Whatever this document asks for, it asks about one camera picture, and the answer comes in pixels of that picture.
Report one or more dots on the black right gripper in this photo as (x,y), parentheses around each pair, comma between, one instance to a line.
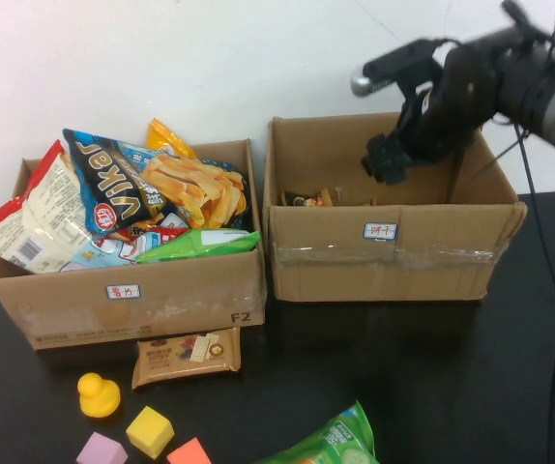
(442,111)

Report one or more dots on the blue black Vikar fries bag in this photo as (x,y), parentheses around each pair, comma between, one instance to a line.
(113,179)

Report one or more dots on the brown wafer biscuit packet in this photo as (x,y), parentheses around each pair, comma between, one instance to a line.
(185,357)

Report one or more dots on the orange brown small snack packet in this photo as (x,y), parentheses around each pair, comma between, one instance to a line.
(326,198)

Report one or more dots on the dark small snack packet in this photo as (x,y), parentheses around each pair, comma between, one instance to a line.
(299,199)

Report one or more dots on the green snack bag white label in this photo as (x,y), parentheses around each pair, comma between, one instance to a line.
(200,244)

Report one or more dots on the light blue snack bag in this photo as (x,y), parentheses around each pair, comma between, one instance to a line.
(108,253)

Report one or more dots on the white label sticker red writing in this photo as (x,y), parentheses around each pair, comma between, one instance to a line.
(123,291)
(380,231)

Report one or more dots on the clear packing tape strip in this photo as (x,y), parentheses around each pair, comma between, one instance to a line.
(442,255)

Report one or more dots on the taped cardboard box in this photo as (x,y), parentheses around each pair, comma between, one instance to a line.
(335,275)

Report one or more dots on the orange yellow chip bag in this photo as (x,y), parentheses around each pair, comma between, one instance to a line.
(161,137)

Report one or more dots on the cardboard box with F2 print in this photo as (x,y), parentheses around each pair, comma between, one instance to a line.
(185,309)

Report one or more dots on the green cucumber chip bag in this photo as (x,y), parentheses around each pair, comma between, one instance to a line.
(340,435)

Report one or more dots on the red and white chip bag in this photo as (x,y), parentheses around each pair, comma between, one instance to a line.
(40,217)

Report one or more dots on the orange foam cube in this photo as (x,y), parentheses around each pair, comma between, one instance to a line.
(188,453)

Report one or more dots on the yellow foam cube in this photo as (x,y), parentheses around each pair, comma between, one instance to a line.
(149,432)

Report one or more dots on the yellow rubber duck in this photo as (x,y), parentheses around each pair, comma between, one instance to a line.
(97,396)

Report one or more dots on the purple foam cube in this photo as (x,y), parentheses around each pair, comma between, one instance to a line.
(101,449)

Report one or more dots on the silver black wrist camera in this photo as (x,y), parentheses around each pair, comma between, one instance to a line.
(393,60)

